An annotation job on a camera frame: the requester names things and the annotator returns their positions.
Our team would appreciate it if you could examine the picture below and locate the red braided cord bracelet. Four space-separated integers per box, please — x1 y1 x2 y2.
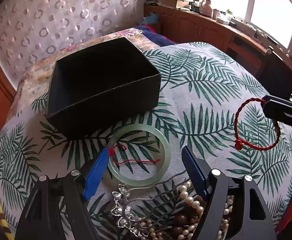
234 97 282 151

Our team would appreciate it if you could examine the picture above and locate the silver ornate hair comb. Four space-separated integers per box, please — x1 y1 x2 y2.
111 170 193 239

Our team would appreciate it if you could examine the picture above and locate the palm leaf print cloth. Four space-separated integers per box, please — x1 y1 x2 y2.
0 41 292 240

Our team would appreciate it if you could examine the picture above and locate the pale green jade bangle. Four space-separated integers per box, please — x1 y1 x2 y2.
107 124 171 187

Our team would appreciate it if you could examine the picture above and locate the pink bottle on cabinet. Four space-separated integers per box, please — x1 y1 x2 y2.
199 0 213 18

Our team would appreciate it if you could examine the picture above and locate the wooden cabinet along window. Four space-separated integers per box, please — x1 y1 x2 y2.
143 3 292 81

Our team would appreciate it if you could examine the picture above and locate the blue blanket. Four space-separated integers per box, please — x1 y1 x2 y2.
135 25 176 47

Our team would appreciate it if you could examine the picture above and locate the black open storage box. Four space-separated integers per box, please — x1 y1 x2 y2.
46 38 161 139

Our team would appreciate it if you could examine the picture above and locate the cardboard box on cabinet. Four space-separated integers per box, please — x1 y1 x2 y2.
160 0 194 8

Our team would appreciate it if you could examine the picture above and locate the teal plush toy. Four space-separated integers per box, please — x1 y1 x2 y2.
141 12 159 25

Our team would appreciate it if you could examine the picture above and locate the circle-patterned sheer curtain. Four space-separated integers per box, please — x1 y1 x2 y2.
0 0 137 87

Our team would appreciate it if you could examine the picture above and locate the brown bead bracelet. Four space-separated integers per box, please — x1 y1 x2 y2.
165 198 213 240

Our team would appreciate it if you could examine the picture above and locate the white pearl necklace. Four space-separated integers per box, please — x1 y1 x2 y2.
136 180 234 240

